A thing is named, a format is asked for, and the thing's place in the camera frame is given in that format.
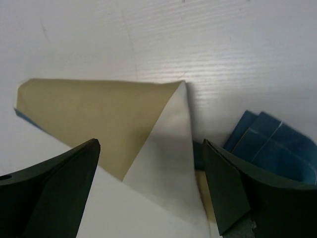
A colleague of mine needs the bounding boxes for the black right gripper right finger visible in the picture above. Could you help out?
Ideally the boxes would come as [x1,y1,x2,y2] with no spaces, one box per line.
[203,140,317,238]

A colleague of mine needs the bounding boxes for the blue tan white placemat cloth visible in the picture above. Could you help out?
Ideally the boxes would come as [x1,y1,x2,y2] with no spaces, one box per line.
[12,78,317,238]

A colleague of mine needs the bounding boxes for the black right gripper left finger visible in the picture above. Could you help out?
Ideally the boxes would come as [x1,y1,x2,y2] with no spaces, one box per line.
[0,139,101,238]

